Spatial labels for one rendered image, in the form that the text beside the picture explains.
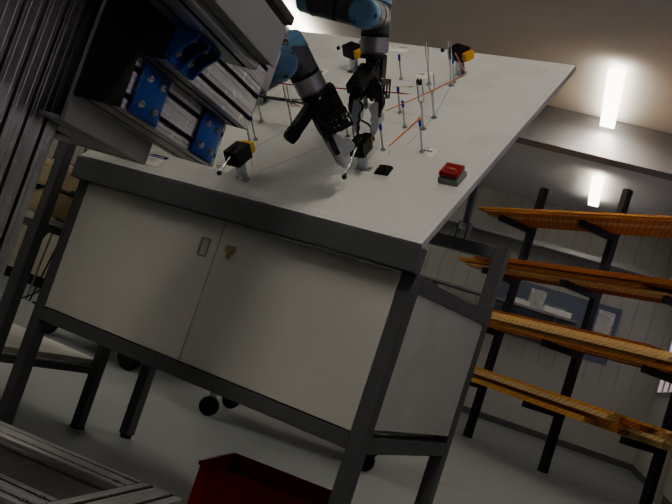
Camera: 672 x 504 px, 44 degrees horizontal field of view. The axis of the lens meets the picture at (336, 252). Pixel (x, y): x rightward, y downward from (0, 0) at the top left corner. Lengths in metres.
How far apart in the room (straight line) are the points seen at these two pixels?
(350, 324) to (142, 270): 0.69
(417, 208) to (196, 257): 0.64
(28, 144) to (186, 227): 0.98
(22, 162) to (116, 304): 1.08
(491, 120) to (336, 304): 0.75
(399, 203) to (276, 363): 0.51
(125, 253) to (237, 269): 0.40
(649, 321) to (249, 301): 9.44
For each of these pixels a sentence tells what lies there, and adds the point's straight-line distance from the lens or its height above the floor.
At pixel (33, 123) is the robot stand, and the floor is 0.79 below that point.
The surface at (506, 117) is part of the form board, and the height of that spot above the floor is 1.34.
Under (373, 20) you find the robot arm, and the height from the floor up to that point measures 1.36.
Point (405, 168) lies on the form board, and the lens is 2.23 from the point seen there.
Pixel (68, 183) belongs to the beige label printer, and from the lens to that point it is 2.81.
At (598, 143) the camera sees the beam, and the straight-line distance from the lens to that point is 7.55.
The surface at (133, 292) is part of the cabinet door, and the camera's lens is 2.41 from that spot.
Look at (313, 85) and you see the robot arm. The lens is 2.03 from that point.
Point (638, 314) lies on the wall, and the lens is 11.33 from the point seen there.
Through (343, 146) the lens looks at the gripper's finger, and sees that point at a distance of 2.10.
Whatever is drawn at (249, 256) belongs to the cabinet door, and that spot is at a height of 0.73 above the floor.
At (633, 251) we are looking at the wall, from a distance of 11.43.
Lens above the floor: 0.64
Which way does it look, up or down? 4 degrees up
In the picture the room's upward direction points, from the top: 18 degrees clockwise
